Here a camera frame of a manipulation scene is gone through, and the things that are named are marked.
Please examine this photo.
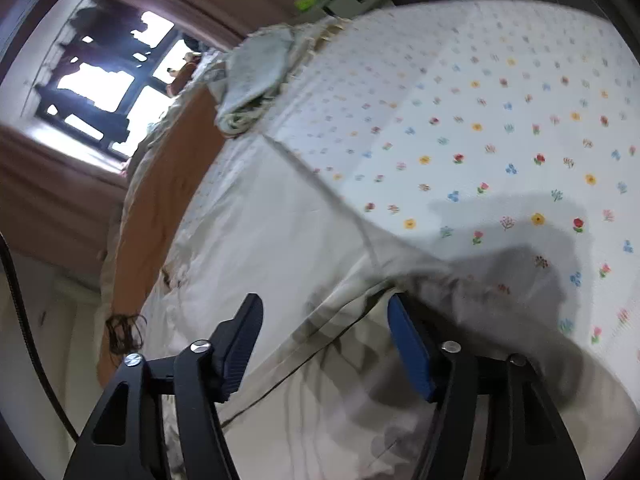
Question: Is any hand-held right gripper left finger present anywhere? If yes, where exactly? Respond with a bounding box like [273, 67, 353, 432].
[62, 292, 264, 480]

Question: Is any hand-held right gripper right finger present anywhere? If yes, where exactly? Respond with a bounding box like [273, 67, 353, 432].
[387, 292, 588, 480]

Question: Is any beige coat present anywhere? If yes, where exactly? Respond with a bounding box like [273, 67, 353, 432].
[142, 132, 640, 480]

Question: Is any orange blanket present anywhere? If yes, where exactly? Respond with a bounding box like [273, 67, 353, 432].
[97, 87, 226, 386]

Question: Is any pink curtain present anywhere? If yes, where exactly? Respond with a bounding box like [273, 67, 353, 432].
[0, 122, 133, 273]
[75, 0, 311, 56]

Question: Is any bed with floral sheet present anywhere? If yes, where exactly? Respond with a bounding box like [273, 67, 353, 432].
[170, 0, 640, 411]

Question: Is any orange plush toy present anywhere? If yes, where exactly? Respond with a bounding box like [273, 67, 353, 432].
[167, 50, 201, 96]

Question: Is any crumpled white cloth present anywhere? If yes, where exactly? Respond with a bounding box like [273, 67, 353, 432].
[207, 17, 346, 138]

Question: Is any black charger cable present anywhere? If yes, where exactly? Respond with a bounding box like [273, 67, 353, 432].
[105, 312, 148, 356]

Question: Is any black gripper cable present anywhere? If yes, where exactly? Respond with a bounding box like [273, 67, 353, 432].
[0, 232, 81, 443]

